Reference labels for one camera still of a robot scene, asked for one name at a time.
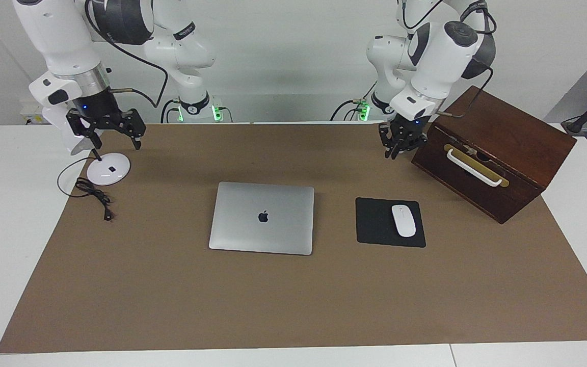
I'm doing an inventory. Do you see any white desk lamp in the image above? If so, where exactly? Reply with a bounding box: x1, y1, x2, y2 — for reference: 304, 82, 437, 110
42, 104, 131, 187

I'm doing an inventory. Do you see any brown wooden box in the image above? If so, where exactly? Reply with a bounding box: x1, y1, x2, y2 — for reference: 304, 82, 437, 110
411, 85, 577, 225

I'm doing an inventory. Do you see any black right base cable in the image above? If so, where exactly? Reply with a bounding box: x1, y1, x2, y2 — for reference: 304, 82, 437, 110
159, 99, 182, 124

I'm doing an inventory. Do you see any black mouse pad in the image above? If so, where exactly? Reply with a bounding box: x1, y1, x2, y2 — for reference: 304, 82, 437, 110
355, 197, 426, 248

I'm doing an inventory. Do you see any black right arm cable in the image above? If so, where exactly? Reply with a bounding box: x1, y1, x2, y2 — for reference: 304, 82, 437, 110
86, 0, 168, 108

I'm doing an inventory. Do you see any brown table mat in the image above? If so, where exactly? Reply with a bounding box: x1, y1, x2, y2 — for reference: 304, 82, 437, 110
0, 122, 587, 354

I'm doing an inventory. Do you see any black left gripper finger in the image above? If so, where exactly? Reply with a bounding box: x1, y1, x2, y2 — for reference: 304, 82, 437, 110
379, 122, 399, 160
399, 132, 429, 156

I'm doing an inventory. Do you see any white box handle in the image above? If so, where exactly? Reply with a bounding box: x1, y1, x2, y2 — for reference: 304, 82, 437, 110
446, 148, 503, 188

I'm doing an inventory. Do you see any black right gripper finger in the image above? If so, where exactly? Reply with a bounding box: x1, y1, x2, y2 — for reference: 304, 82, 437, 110
66, 109, 102, 152
120, 108, 147, 151

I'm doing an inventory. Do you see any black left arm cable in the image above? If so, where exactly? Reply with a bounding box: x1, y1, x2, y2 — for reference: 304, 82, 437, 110
401, 0, 496, 119

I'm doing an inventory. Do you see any black left base cable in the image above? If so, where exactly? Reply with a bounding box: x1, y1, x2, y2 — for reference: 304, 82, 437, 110
330, 82, 376, 123

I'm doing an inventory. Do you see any white computer mouse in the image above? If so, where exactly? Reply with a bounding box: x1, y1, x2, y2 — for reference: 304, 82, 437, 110
391, 204, 417, 238

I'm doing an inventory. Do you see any gold handle backplate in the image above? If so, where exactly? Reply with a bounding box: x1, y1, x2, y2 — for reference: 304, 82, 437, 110
443, 144, 510, 188

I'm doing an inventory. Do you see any black base cable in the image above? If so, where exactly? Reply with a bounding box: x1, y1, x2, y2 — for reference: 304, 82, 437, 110
159, 99, 182, 124
330, 82, 376, 123

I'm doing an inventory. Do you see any black lamp power cable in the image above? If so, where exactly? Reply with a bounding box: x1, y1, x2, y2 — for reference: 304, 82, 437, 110
57, 155, 116, 222

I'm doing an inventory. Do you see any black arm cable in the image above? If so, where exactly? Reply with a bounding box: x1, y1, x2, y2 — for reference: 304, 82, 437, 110
86, 0, 168, 108
401, 0, 496, 119

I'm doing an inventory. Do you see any grey laptop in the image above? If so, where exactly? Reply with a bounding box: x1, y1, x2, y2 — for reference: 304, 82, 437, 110
208, 181, 315, 256

